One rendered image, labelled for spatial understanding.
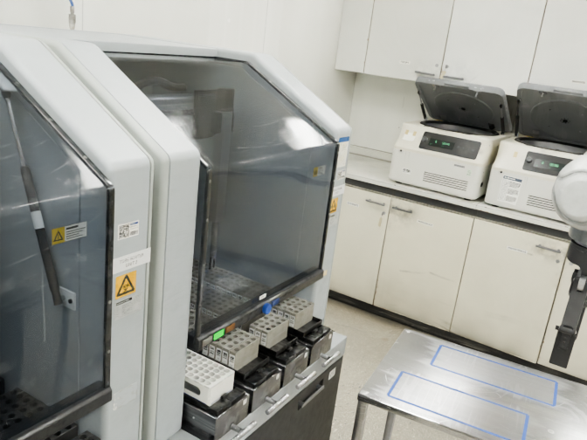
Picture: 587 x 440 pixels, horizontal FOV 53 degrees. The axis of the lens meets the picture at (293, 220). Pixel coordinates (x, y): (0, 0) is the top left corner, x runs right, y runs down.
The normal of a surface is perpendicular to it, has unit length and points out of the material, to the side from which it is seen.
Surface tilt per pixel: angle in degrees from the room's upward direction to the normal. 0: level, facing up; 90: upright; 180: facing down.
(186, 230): 90
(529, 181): 90
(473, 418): 0
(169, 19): 90
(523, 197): 90
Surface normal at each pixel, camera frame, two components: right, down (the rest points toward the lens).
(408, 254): -0.52, 0.20
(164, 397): 0.84, 0.25
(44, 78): 0.51, -0.70
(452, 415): 0.11, -0.95
